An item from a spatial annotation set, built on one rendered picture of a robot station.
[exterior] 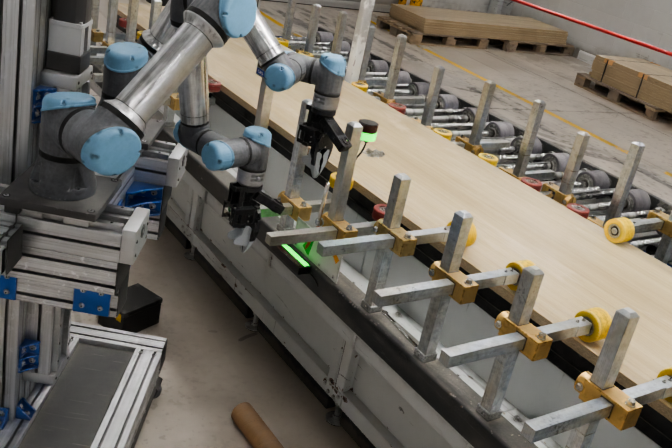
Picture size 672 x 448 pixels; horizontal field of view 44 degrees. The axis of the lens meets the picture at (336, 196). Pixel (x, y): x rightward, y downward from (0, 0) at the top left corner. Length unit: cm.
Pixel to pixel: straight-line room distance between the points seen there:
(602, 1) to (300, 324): 886
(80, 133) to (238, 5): 45
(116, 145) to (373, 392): 143
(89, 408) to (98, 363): 23
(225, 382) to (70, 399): 70
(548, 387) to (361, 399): 90
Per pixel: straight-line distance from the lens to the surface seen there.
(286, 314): 327
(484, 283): 216
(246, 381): 321
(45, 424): 262
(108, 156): 181
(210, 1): 191
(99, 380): 279
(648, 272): 269
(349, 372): 293
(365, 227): 251
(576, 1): 1180
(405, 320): 256
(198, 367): 325
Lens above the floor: 187
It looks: 22 degrees down
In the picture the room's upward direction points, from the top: 12 degrees clockwise
